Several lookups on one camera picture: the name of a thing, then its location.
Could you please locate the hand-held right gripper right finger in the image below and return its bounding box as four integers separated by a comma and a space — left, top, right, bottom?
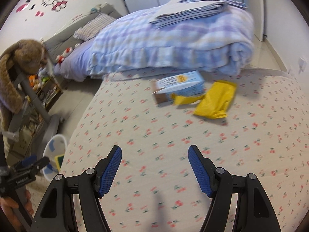
188, 145, 282, 232

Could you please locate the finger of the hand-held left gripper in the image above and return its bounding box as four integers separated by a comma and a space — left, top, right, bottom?
24, 157, 50, 175
14, 156, 37, 170

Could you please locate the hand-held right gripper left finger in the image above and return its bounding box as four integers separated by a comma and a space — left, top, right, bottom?
30, 145, 122, 232

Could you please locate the white spotted waste bin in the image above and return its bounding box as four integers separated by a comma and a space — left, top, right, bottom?
42, 134, 68, 181

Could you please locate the yellow plastic bag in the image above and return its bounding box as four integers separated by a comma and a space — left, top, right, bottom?
173, 79, 239, 120

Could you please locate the blue carton box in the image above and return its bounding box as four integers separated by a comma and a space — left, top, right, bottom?
152, 70, 206, 107

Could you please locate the person's left hand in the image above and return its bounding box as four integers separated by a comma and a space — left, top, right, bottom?
0, 190, 35, 224

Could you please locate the grey swivel chair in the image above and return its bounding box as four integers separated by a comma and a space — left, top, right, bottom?
0, 64, 66, 165

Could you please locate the wooden toy shelf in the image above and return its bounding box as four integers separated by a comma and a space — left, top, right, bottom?
28, 60, 65, 112

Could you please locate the brown plush rabbit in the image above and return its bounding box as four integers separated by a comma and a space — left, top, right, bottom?
0, 39, 49, 114

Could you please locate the purple bed sheet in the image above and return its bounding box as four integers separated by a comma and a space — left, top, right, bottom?
54, 39, 97, 83

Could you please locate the red plush toy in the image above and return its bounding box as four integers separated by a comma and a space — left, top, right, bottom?
55, 47, 73, 65

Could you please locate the grey headboard cushion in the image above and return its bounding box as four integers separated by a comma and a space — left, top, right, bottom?
43, 5, 123, 54

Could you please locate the blue checked ruffled blanket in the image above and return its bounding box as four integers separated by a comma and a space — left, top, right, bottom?
87, 0, 256, 83

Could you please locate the checked pillow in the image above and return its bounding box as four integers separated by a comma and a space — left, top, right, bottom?
73, 13, 117, 42

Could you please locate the folded striped sheet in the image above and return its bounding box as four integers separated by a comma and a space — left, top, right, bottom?
148, 0, 250, 29

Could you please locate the small grey plush toy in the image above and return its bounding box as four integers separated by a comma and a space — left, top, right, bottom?
89, 3, 103, 14

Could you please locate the white door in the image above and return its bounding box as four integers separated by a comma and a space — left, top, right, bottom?
243, 0, 266, 42

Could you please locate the white wall socket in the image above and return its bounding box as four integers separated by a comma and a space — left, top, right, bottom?
298, 56, 309, 74

